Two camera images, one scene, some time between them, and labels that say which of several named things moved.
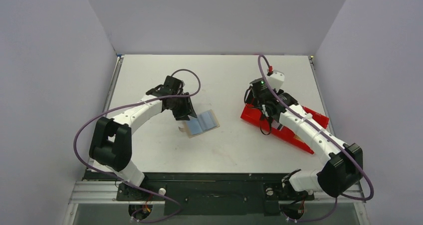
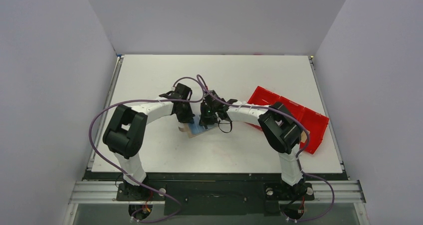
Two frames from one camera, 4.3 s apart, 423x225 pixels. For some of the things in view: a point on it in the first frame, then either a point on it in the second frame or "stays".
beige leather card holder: [206, 121] stays
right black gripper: [262, 106] to [208, 118]
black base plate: [210, 194] stays
